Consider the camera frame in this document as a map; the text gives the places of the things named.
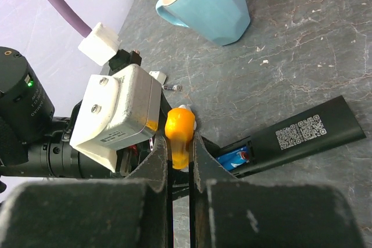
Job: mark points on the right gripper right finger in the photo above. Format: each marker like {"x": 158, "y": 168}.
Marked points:
{"x": 228, "y": 212}

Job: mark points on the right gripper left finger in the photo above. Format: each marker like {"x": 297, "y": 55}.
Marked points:
{"x": 129, "y": 212}

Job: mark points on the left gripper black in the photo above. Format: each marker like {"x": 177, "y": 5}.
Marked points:
{"x": 128, "y": 159}

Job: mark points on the blue battery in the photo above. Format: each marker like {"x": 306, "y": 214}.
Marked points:
{"x": 234, "y": 159}

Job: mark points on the orange handled screwdriver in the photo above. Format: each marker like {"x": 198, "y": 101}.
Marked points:
{"x": 179, "y": 129}

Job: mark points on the dark battery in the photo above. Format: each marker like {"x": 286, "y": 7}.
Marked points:
{"x": 175, "y": 87}

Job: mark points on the slim white remote control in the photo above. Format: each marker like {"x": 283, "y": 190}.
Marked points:
{"x": 159, "y": 76}

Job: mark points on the black remote control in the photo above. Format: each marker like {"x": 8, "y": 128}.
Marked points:
{"x": 321, "y": 128}

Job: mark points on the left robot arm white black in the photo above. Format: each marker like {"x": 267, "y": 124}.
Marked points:
{"x": 35, "y": 142}

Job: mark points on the light blue mug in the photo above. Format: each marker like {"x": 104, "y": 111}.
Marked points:
{"x": 220, "y": 21}

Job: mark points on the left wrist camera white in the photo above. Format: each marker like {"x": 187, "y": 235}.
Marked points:
{"x": 116, "y": 112}

